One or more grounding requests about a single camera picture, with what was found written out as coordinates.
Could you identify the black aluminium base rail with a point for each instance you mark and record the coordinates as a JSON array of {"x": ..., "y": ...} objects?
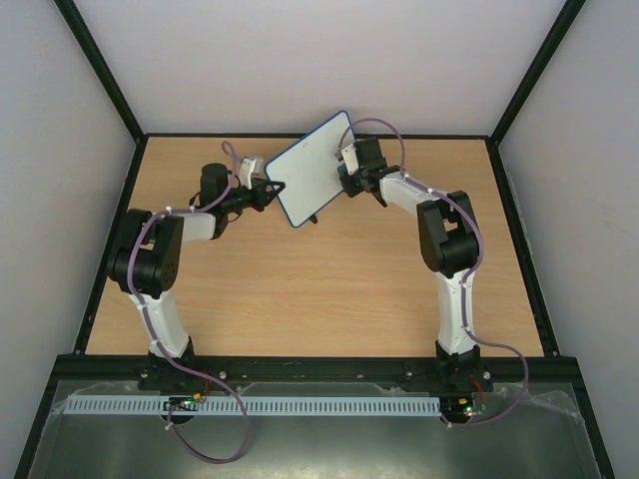
[{"x": 411, "y": 374}]

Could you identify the blue framed whiteboard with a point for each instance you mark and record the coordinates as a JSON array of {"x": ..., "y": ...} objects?
[{"x": 308, "y": 168}]

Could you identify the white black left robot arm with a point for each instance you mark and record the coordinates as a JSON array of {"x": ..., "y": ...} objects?
[{"x": 145, "y": 259}]

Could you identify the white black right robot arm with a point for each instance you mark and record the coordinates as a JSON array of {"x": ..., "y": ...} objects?
[{"x": 450, "y": 243}]

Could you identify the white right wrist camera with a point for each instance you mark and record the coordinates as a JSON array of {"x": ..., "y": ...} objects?
[{"x": 349, "y": 157}]

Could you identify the grey slotted cable duct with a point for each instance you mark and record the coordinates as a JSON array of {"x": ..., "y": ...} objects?
[{"x": 260, "y": 406}]

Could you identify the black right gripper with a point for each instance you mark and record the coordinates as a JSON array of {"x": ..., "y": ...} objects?
[{"x": 364, "y": 181}]

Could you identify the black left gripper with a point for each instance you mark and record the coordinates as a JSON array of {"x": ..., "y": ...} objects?
[{"x": 261, "y": 190}]

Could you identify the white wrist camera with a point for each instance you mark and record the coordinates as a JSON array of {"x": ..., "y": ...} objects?
[
  {"x": 249, "y": 170},
  {"x": 349, "y": 157}
]

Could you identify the black cage frame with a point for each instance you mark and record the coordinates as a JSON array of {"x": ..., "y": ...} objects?
[{"x": 79, "y": 365}]

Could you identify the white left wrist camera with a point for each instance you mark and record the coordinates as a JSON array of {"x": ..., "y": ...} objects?
[{"x": 249, "y": 170}]

